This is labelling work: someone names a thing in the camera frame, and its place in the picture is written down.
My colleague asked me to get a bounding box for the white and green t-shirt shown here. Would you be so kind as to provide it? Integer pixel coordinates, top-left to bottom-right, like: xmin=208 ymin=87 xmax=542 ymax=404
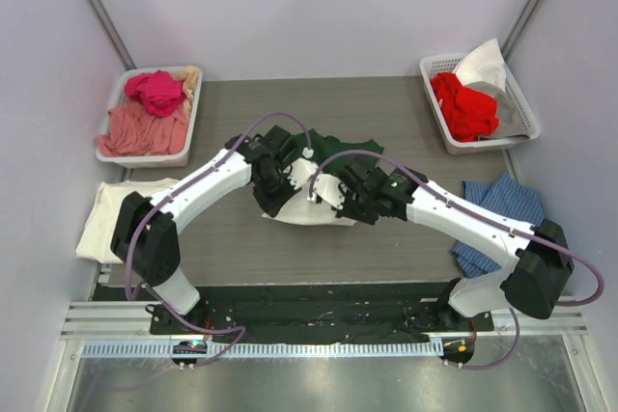
xmin=262 ymin=129 xmax=384 ymax=227

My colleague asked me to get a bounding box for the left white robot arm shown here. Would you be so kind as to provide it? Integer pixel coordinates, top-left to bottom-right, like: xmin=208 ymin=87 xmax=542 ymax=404
xmin=110 ymin=125 xmax=313 ymax=334

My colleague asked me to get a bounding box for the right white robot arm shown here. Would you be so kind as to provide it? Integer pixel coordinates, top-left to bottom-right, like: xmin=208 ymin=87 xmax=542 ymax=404
xmin=337 ymin=162 xmax=574 ymax=330

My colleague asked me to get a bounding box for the beige garment in bin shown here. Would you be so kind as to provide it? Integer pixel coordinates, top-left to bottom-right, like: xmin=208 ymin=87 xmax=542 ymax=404
xmin=172 ymin=66 xmax=201 ymax=118

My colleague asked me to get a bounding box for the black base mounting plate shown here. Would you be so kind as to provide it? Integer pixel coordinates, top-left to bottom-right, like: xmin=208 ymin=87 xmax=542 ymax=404
xmin=91 ymin=284 xmax=496 ymax=343

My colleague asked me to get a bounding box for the magenta t-shirt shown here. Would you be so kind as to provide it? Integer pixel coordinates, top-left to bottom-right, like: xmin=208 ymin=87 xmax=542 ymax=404
xmin=124 ymin=70 xmax=185 ymax=118

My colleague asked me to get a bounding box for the red t-shirt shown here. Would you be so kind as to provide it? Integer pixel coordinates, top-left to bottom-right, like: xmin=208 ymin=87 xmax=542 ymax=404
xmin=431 ymin=72 xmax=499 ymax=143

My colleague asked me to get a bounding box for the blue plaid shirt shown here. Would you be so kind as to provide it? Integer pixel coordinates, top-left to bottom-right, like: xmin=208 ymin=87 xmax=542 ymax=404
xmin=451 ymin=173 xmax=546 ymax=278

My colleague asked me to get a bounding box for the salmon pink t-shirt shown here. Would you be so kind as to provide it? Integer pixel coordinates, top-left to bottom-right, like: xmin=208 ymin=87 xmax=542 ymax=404
xmin=96 ymin=101 xmax=189 ymax=157

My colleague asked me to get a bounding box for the right white perforated basket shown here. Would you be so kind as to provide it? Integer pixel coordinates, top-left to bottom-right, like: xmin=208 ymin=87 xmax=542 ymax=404
xmin=419 ymin=52 xmax=541 ymax=155

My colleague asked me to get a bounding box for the grey white garment in basket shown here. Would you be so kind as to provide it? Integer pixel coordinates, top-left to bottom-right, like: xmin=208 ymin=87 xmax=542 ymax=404
xmin=455 ymin=39 xmax=528 ymax=141

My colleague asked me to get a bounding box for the folded cream t-shirt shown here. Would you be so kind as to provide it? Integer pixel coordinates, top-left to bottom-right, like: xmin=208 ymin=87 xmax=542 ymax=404
xmin=75 ymin=178 xmax=178 ymax=264

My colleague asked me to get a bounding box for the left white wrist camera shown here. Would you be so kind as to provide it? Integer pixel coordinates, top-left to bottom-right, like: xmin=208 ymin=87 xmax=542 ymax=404
xmin=287 ymin=148 xmax=319 ymax=189

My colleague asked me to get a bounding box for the slotted white cable duct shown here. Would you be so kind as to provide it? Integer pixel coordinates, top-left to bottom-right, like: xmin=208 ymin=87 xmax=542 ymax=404
xmin=81 ymin=339 xmax=443 ymax=360

